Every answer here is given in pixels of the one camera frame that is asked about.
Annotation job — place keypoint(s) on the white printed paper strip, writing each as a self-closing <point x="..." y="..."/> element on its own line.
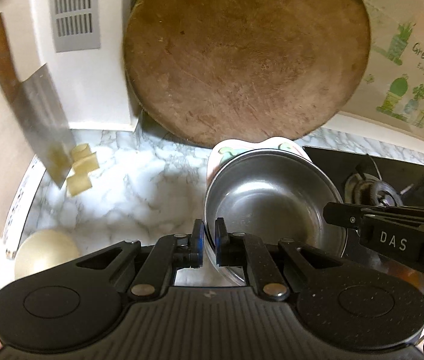
<point x="24" y="210"/>

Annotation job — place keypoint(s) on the black stove burner grate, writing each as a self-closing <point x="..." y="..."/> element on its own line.
<point x="380" y="191"/>

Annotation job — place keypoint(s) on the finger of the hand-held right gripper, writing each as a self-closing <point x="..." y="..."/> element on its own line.
<point x="343" y="215"/>

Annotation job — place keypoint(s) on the white microwave oven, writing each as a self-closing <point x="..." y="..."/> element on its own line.
<point x="95" y="82"/>

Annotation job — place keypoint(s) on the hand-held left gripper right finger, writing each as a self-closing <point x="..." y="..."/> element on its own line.
<point x="219" y="240"/>

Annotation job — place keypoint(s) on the green plant wall sticker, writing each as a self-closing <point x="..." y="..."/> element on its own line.
<point x="403" y="63"/>

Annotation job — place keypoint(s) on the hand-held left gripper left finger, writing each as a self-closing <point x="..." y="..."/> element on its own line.
<point x="197" y="240"/>

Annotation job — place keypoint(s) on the large stainless steel bowl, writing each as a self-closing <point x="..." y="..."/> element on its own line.
<point x="272" y="202"/>

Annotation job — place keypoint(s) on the round wooden cutting board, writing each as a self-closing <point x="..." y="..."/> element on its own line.
<point x="245" y="52"/>

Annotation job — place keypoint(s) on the black gas stove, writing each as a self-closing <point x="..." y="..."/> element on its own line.
<point x="332" y="161"/>

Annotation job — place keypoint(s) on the cream round bowl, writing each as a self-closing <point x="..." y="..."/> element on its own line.
<point x="45" y="251"/>

